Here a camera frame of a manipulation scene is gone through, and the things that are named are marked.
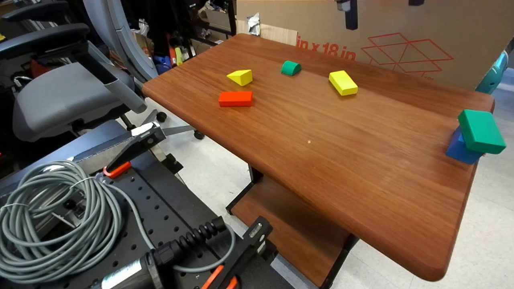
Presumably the yellow cuboid block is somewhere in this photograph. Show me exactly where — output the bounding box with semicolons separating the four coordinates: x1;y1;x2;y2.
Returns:
329;71;358;97

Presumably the red cuboid block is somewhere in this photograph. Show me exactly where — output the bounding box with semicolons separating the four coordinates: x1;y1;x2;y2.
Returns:
218;90;253;108

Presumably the large cardboard box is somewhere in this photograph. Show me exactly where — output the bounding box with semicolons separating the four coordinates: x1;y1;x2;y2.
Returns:
235;0;514;89

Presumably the small green block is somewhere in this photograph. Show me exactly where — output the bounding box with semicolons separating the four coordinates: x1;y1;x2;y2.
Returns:
280;61;301;77

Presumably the yellow wedge block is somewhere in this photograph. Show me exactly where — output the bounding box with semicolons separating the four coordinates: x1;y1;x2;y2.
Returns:
227;69;253;87

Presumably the large green block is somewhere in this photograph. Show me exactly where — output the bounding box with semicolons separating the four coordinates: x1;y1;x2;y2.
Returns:
457;110;505;155

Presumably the blue block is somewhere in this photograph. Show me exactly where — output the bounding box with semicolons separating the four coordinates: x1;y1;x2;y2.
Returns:
446;129;481;164

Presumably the wooden lower table shelf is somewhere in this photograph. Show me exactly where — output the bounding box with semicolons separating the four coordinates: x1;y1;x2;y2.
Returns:
226;177;351;289

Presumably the black orange clamp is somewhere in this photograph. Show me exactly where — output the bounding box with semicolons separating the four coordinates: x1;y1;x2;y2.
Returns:
200;217;271;289
102;122;165;180

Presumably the black orange front clamp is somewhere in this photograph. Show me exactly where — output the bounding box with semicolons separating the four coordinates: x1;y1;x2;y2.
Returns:
200;217;271;289

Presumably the grey office chair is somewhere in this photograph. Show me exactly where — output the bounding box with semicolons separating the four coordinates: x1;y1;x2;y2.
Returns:
0;0;146;143

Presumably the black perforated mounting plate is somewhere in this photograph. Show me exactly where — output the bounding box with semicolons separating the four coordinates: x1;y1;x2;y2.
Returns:
36;156;292;289

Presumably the black power plug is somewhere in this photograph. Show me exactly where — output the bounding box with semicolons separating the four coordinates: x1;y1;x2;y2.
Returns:
141;217;226;281

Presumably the coiled grey cable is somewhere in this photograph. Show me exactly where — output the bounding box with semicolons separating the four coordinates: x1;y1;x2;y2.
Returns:
0;159;237;286

